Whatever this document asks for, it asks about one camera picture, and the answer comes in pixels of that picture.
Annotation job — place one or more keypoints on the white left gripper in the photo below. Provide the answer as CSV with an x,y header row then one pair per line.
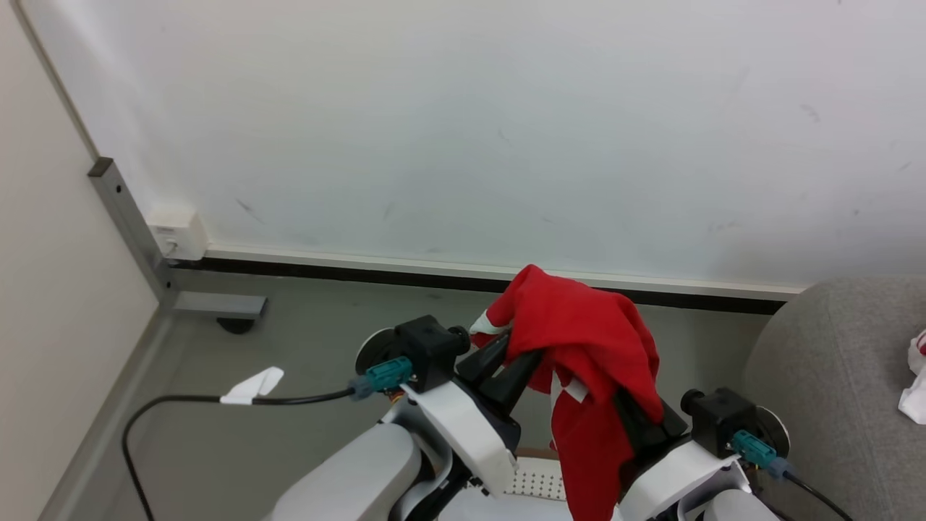
x,y
463,430

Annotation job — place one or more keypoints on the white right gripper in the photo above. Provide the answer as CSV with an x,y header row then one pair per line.
x,y
680,474

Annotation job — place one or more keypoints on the red and white jersey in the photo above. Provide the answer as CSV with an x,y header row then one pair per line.
x,y
579,325

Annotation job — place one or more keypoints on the white and red cloth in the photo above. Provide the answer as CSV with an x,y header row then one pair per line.
x,y
916,394

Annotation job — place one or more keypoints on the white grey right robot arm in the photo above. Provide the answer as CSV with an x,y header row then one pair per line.
x,y
731,506

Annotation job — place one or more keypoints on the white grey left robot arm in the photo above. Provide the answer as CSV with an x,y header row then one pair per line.
x,y
354,477

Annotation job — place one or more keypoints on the grey fabric sofa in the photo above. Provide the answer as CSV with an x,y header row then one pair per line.
x,y
832,362

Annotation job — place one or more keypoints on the white laundry basket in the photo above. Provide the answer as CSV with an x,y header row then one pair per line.
x,y
539,481

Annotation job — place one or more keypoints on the black round foot pad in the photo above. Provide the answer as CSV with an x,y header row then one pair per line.
x,y
235,325

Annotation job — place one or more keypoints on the grey metal partition foot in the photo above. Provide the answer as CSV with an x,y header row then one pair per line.
x,y
221,305
58,289

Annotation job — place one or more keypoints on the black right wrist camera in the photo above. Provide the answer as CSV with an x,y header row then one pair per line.
x,y
720,418

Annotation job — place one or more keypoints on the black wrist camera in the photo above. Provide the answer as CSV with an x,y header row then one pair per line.
x,y
427,347
720,418

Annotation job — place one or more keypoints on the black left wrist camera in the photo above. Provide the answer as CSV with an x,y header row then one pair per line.
x,y
427,347

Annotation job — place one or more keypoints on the white black wall baseboard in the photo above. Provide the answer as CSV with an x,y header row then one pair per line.
x,y
362,266

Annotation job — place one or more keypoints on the white wall socket box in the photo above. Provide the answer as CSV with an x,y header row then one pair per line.
x,y
177,234

